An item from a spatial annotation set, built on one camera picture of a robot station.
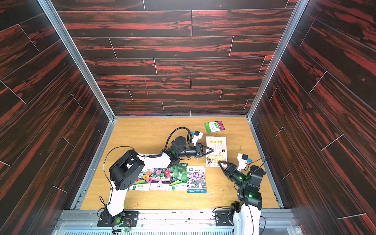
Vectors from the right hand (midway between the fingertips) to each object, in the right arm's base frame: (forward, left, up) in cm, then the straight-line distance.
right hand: (222, 162), depth 77 cm
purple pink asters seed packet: (-5, +35, -16) cm, 39 cm away
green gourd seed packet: (-3, +24, -16) cm, 29 cm away
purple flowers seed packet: (-4, +13, -15) cm, 20 cm away
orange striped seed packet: (+8, +2, +5) cm, 9 cm away
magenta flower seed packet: (+40, -1, -16) cm, 43 cm away
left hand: (+3, +5, +4) cm, 7 cm away
